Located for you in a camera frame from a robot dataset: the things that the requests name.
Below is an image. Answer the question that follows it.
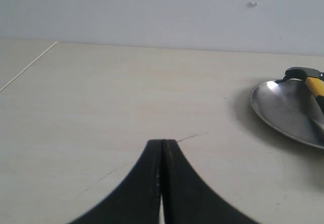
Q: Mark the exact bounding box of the round steel plate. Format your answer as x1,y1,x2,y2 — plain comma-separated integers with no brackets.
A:
250,80,323,150

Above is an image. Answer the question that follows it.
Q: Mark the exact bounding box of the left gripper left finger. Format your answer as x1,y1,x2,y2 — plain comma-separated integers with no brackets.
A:
72,139,163,223

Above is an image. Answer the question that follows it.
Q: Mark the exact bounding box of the yellow black claw hammer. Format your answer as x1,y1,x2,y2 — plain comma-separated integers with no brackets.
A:
282,67,323,112

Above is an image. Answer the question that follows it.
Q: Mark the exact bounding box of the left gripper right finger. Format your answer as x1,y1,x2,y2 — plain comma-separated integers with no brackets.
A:
161,139,256,223

